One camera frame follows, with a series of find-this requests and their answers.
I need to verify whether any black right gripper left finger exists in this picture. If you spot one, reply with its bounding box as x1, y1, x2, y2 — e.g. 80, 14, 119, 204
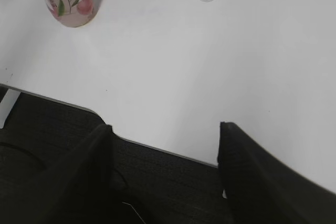
15, 124, 113, 223

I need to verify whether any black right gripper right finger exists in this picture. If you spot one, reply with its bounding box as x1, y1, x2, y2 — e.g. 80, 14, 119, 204
217, 122, 335, 223

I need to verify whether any white table leg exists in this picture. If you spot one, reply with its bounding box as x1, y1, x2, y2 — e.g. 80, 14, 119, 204
1, 89, 20, 129

